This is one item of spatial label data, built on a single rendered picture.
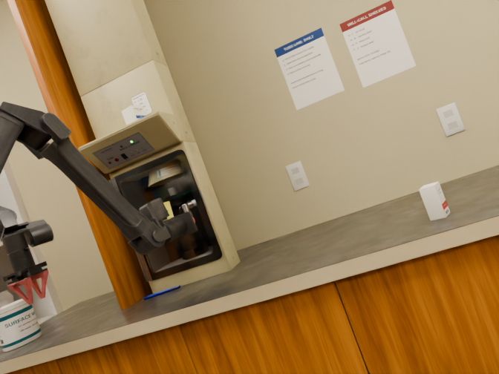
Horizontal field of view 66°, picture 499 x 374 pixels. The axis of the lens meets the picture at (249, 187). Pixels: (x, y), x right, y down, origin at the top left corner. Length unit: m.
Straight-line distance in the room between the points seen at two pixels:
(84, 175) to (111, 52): 0.61
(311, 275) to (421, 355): 0.32
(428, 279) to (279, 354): 0.42
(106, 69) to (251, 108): 0.61
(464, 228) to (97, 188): 0.86
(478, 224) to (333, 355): 0.47
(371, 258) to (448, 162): 0.82
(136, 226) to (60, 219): 1.22
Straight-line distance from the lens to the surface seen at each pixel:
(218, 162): 1.75
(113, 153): 1.39
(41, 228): 1.32
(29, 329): 1.66
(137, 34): 1.47
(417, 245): 0.95
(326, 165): 1.65
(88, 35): 1.58
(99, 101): 1.51
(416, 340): 1.06
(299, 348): 1.08
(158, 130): 1.29
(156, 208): 1.11
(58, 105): 1.54
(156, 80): 1.40
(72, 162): 1.02
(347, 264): 0.95
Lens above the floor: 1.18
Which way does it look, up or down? level
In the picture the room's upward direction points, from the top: 20 degrees counter-clockwise
